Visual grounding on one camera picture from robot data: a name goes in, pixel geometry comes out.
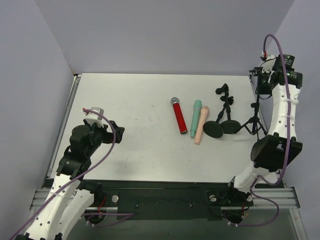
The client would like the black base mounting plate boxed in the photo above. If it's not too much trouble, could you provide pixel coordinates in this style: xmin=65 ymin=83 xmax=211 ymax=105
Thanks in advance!
xmin=63 ymin=179 xmax=251 ymax=222

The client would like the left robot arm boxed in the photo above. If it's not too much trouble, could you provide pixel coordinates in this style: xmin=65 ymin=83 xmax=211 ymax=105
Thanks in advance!
xmin=11 ymin=118 xmax=125 ymax=240

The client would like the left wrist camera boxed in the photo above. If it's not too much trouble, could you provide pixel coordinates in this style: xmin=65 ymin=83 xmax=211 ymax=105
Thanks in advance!
xmin=82 ymin=107 xmax=104 ymax=128

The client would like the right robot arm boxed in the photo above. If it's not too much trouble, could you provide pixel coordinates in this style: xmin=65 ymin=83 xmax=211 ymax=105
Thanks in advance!
xmin=226 ymin=52 xmax=303 ymax=202

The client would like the red glitter microphone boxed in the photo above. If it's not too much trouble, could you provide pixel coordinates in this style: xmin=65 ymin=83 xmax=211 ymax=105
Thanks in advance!
xmin=170 ymin=97 xmax=188 ymax=135

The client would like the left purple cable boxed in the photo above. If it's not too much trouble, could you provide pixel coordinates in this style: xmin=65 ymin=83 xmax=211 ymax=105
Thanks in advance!
xmin=7 ymin=108 xmax=136 ymax=240

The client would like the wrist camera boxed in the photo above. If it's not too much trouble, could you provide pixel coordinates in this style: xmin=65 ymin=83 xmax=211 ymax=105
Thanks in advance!
xmin=82 ymin=107 xmax=104 ymax=128
xmin=259 ymin=54 xmax=278 ymax=76

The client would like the aluminium frame rail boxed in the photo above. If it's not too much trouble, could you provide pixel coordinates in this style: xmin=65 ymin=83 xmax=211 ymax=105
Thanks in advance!
xmin=30 ymin=188 xmax=300 ymax=210

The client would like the peach toy microphone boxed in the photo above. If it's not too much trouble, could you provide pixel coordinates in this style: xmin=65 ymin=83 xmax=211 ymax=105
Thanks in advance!
xmin=194 ymin=106 xmax=209 ymax=145

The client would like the black round-base stand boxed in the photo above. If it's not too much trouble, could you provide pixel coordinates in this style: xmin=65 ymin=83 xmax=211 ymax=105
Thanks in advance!
xmin=220 ymin=96 xmax=241 ymax=134
xmin=202 ymin=83 xmax=229 ymax=138

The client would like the mint green toy microphone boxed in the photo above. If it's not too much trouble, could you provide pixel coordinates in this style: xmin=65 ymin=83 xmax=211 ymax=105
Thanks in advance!
xmin=190 ymin=99 xmax=202 ymax=139

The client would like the black tripod microphone stand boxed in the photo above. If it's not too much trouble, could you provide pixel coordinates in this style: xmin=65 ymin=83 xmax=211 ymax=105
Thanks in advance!
xmin=234 ymin=82 xmax=267 ymax=141

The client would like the black round-base stand front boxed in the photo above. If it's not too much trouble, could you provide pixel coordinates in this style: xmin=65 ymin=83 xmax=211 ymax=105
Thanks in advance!
xmin=202 ymin=83 xmax=229 ymax=138

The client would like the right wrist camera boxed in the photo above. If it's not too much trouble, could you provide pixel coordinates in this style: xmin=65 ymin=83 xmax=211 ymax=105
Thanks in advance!
xmin=259 ymin=54 xmax=278 ymax=76

